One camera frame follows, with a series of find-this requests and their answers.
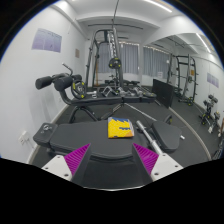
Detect black yellow-marked weight plate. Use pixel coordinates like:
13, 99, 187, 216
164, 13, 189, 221
70, 79, 87, 100

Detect ceiling strip light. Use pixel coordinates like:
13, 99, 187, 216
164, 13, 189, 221
195, 32, 213, 54
143, 0, 173, 14

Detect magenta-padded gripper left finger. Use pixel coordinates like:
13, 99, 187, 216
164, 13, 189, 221
41, 143, 93, 187

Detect grey window curtains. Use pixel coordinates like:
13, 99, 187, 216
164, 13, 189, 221
98, 42, 171, 79

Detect grey padded flat bench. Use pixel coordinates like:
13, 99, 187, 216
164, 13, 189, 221
32, 119, 184, 189

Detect small black yellow weight plate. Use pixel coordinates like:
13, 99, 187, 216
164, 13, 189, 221
108, 57, 122, 70

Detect purple wall poster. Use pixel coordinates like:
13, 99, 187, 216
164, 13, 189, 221
31, 28, 63, 53
206, 72, 220, 88

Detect black upright panel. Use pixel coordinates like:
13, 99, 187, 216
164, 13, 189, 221
152, 78, 175, 108

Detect black exercise machine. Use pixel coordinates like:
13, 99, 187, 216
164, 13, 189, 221
199, 94, 221, 129

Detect steel cable handle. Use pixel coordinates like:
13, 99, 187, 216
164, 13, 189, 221
101, 85, 114, 98

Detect white wall socket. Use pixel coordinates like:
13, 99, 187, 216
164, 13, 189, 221
18, 130, 31, 145

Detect black adjustable weight bench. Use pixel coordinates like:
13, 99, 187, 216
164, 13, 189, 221
34, 72, 158, 124

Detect thin steel bar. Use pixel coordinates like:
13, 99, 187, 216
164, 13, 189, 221
123, 103, 158, 123

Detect chrome barbell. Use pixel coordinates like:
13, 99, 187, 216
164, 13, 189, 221
135, 119, 165, 157

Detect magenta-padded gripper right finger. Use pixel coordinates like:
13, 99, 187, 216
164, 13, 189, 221
132, 142, 184, 187

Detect black squat rack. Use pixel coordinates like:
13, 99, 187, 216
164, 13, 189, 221
168, 54, 198, 107

